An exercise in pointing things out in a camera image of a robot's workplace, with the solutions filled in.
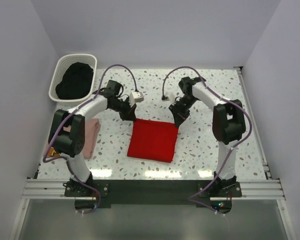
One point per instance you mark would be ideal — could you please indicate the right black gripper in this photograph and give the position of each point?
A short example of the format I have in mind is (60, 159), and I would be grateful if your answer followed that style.
(179, 115)

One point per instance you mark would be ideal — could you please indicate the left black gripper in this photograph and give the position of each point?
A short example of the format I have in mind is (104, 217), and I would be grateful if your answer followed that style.
(129, 115)

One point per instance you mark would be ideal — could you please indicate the red t shirt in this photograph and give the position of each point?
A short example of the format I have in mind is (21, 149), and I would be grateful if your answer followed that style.
(153, 140)

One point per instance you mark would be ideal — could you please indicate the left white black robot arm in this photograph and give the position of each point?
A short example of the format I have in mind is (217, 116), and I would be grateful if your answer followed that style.
(67, 132)

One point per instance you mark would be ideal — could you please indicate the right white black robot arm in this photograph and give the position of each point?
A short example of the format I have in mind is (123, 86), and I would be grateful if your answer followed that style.
(228, 121)

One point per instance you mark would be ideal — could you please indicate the folded pink t shirt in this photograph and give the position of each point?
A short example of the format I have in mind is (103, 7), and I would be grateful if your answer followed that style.
(92, 129)

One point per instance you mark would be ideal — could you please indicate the black garment in basket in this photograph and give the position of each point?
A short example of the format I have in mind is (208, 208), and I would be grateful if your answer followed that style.
(76, 82)

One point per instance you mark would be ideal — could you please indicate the white plastic laundry basket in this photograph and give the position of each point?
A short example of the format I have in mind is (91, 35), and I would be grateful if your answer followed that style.
(62, 65)

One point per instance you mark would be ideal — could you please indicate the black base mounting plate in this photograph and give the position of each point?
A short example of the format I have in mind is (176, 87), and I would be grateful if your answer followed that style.
(103, 194)

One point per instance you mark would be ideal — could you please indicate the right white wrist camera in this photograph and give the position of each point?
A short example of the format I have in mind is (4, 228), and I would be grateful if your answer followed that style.
(170, 97)

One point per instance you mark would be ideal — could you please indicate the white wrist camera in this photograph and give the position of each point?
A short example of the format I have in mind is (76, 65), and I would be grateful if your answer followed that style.
(170, 97)
(136, 97)

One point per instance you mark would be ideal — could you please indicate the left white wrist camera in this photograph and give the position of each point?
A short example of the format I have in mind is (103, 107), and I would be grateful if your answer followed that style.
(136, 97)

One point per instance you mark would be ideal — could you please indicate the aluminium right side rail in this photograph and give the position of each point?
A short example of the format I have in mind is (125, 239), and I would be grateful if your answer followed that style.
(265, 164)

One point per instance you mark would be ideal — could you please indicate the aluminium rail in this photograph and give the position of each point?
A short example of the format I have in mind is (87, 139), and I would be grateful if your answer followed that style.
(265, 164)
(251, 189)

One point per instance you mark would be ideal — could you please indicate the aluminium front rail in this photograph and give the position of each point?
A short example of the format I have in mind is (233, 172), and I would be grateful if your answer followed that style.
(251, 189)

